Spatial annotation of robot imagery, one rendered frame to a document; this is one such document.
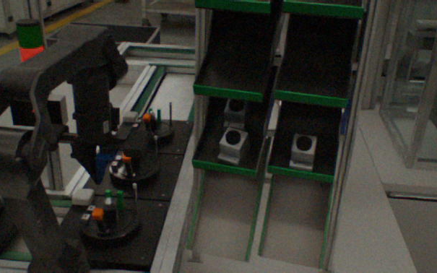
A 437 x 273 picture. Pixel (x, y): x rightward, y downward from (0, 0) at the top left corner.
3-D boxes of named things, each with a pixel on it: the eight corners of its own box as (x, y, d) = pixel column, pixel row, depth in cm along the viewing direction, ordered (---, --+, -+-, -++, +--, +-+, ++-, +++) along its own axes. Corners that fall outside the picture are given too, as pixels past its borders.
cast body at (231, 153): (238, 172, 97) (236, 151, 91) (218, 165, 98) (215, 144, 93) (254, 141, 101) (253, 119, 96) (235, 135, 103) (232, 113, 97)
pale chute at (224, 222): (249, 263, 104) (247, 261, 99) (190, 250, 106) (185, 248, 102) (272, 139, 112) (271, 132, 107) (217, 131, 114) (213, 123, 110)
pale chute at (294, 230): (321, 269, 103) (321, 268, 98) (258, 256, 105) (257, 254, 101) (339, 144, 111) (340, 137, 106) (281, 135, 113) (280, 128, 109)
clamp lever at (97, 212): (106, 234, 109) (100, 216, 103) (97, 233, 109) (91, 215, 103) (110, 220, 111) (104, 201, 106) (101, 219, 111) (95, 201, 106)
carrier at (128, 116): (183, 159, 149) (183, 123, 143) (106, 154, 150) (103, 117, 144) (193, 126, 170) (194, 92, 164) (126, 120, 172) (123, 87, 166)
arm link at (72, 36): (32, 176, 55) (19, 87, 50) (-36, 167, 56) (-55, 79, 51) (121, 87, 81) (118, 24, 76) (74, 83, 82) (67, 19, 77)
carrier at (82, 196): (150, 273, 105) (149, 225, 99) (41, 263, 107) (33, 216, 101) (169, 207, 127) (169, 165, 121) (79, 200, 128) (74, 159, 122)
